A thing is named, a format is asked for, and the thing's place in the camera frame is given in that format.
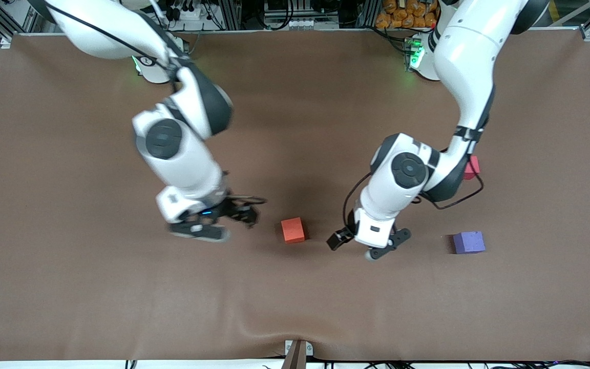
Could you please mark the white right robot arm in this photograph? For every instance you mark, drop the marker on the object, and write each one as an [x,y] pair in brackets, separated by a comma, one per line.
[182,154]

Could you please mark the purple foam block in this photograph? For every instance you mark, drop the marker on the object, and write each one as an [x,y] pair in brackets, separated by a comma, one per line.
[469,243]

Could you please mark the brown table mat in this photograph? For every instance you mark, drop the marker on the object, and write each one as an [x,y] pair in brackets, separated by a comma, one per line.
[295,307]

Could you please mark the metal table edge clamp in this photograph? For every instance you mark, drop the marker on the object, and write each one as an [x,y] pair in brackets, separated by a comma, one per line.
[298,356]

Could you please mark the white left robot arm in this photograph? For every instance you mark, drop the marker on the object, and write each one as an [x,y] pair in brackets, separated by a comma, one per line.
[469,61]

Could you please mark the pile of orange packets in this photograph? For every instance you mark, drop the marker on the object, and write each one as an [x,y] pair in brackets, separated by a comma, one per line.
[407,15]

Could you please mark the white power strip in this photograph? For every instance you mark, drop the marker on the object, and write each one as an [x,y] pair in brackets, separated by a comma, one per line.
[187,14]

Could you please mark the orange foam block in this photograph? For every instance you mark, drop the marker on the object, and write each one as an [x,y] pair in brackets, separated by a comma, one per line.
[293,230]

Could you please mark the red foam block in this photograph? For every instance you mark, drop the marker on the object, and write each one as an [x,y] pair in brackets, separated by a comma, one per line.
[473,168]

